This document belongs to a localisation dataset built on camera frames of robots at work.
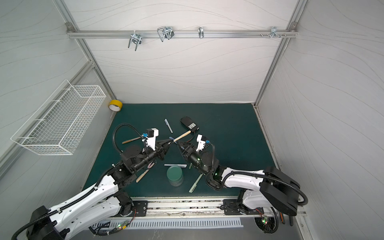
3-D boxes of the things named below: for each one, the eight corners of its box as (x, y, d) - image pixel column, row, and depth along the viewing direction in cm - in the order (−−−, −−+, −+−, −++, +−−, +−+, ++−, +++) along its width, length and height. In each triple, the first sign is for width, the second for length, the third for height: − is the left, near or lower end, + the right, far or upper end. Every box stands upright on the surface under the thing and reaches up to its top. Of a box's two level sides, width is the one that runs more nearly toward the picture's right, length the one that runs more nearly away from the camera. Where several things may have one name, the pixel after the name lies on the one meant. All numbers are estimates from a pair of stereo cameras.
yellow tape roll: (112, 112, 120) (107, 105, 113) (115, 106, 124) (110, 99, 118) (122, 112, 120) (118, 105, 113) (125, 106, 124) (121, 99, 118)
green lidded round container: (168, 186, 81) (165, 181, 73) (170, 171, 86) (167, 165, 79) (182, 186, 81) (181, 181, 73) (183, 171, 86) (182, 165, 79)
